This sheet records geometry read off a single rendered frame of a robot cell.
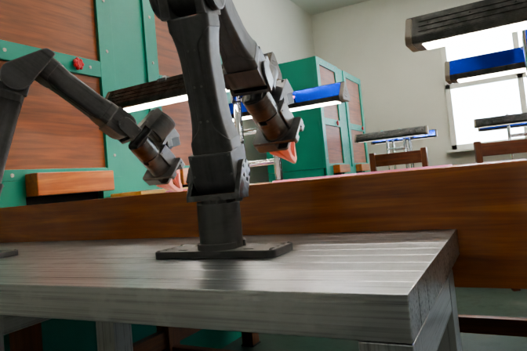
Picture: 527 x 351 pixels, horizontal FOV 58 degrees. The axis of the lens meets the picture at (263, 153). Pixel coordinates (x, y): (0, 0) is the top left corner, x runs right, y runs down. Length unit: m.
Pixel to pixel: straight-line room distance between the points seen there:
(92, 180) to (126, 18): 0.72
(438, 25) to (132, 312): 0.86
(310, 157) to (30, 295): 3.50
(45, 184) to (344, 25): 5.50
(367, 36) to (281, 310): 6.15
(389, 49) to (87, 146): 5.08
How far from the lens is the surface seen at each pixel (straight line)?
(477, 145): 3.51
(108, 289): 0.57
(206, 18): 0.68
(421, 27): 1.14
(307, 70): 4.12
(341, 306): 0.43
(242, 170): 0.69
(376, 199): 0.82
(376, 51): 6.45
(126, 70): 1.99
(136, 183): 1.92
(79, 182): 1.66
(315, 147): 4.02
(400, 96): 6.28
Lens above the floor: 0.77
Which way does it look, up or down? 3 degrees up
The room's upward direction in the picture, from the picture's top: 5 degrees counter-clockwise
